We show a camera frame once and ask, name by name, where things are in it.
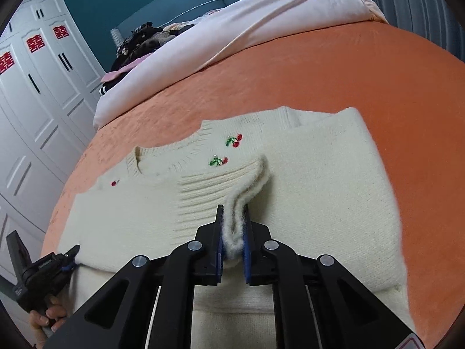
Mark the cream knit cherry cardigan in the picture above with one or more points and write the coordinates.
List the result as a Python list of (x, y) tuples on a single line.
[(316, 180)]

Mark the white panelled wardrobe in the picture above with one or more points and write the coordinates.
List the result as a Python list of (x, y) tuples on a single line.
[(50, 82)]

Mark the orange velvet bedspread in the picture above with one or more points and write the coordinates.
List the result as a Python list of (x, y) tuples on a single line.
[(409, 92)]

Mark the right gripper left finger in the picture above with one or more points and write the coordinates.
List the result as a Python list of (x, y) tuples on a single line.
[(149, 302)]

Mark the grey blue curtain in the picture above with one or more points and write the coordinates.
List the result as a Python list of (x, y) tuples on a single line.
[(430, 19)]

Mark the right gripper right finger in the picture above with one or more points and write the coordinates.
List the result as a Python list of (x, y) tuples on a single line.
[(318, 303)]

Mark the dark clothes pile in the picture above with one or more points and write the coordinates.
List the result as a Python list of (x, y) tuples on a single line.
[(144, 40)]

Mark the white pink duvet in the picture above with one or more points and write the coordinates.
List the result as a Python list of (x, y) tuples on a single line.
[(241, 25)]

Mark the person's left hand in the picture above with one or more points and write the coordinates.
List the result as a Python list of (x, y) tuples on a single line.
[(53, 318)]

